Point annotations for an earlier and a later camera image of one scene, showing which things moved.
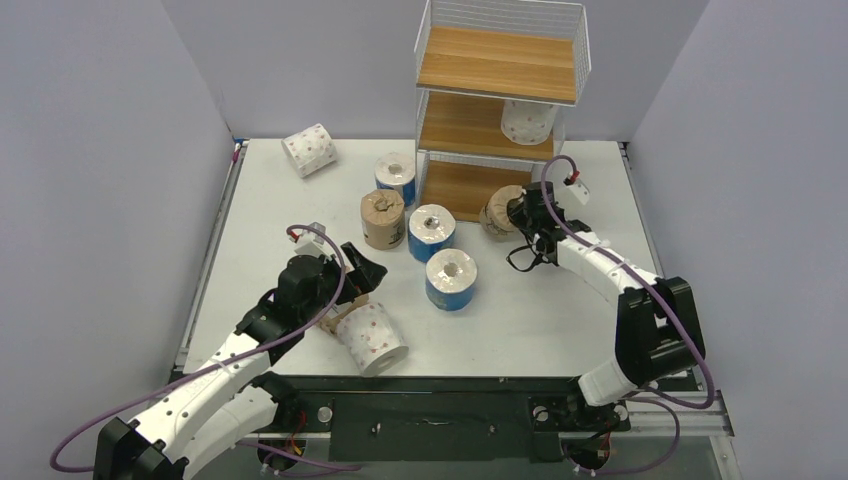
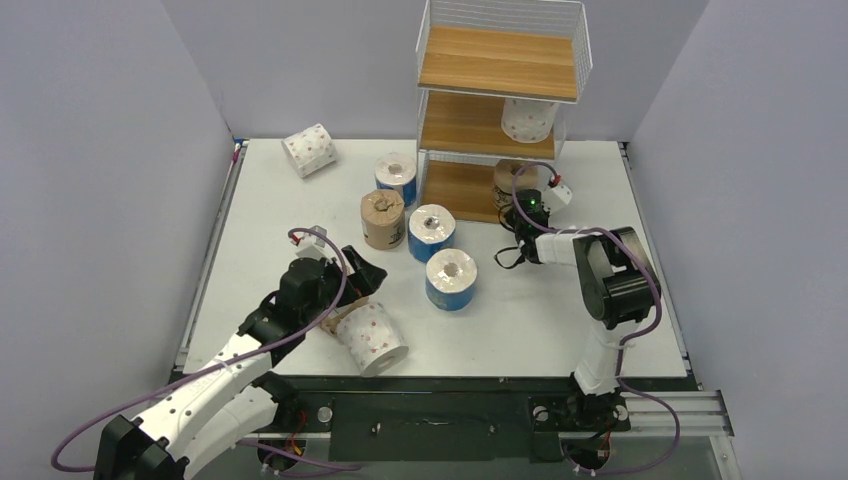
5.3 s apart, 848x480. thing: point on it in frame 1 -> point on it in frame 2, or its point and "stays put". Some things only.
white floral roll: x=310 y=150 stays put
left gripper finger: x=365 y=277 stays put
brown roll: x=494 y=218 -> x=504 y=173
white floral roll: x=527 y=123 stays put
